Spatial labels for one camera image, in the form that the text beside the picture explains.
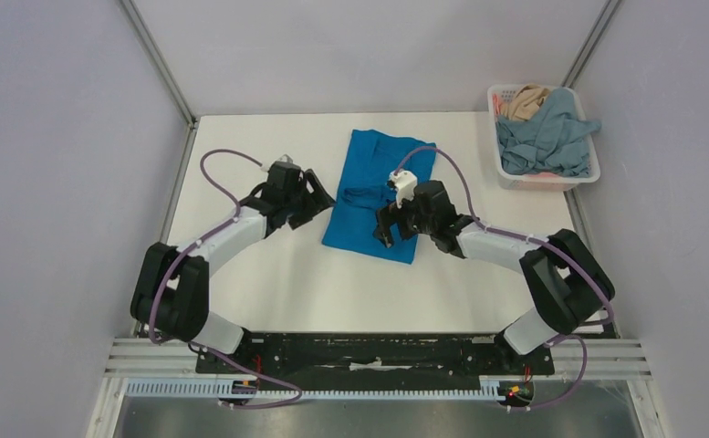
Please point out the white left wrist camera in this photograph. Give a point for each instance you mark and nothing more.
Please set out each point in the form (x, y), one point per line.
(285, 158)

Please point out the blue t-shirt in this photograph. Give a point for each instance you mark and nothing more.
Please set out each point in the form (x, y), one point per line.
(371, 157)

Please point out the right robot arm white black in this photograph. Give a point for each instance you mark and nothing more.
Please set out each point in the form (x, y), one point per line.
(565, 281)

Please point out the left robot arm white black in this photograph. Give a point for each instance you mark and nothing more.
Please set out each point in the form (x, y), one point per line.
(172, 294)

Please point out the white slotted cable duct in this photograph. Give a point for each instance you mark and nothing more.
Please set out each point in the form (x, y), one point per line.
(233, 390)

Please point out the beige t-shirt in basket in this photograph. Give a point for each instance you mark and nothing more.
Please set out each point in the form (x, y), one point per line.
(525, 103)

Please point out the white plastic laundry basket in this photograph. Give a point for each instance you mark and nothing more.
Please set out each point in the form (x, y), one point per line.
(559, 184)

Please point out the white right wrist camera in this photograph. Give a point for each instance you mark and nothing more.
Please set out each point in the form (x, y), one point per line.
(403, 183)

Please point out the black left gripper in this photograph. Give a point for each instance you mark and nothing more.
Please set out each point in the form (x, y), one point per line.
(322, 201)

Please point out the grey-blue t-shirt in basket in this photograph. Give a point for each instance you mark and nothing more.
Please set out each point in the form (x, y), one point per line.
(575, 149)

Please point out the aluminium frame rail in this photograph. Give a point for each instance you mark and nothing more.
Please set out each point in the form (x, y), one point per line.
(596, 359)

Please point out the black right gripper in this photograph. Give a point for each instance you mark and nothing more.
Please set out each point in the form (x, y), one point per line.
(399, 220)

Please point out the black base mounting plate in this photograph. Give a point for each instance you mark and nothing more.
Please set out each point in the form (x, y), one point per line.
(384, 361)

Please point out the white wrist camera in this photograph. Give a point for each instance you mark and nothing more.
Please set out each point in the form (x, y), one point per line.
(285, 158)
(403, 183)

